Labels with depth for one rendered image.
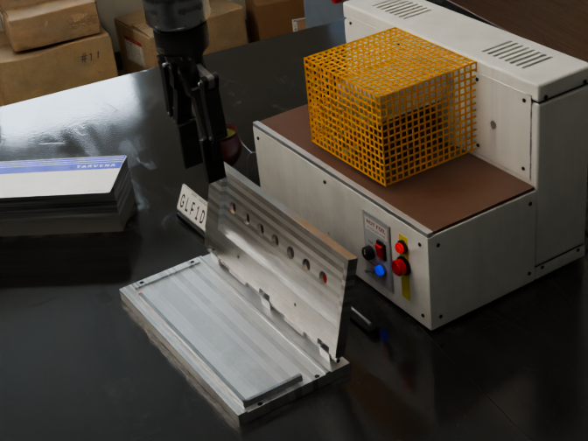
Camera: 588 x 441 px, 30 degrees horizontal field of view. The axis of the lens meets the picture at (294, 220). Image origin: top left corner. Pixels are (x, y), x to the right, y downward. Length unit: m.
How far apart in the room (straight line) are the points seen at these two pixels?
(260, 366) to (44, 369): 0.38
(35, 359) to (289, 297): 0.45
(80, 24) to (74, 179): 2.70
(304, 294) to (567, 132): 0.51
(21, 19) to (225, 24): 0.92
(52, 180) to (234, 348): 0.62
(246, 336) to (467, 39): 0.64
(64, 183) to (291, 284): 0.60
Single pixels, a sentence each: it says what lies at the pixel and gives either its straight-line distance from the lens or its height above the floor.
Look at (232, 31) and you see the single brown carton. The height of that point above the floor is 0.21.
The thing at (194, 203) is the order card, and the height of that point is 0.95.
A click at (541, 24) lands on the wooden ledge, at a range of 3.07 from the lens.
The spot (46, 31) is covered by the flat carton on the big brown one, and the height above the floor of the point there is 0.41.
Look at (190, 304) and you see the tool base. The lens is 1.95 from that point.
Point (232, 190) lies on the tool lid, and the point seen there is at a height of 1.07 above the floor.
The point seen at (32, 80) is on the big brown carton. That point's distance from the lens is 4.89.
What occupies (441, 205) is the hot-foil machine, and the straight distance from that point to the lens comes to 1.82.
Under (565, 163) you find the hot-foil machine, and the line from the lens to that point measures 1.90.
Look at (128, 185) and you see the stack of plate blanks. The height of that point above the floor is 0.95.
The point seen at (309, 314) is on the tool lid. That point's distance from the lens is 1.78.
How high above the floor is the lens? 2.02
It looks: 31 degrees down
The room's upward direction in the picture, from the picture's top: 6 degrees counter-clockwise
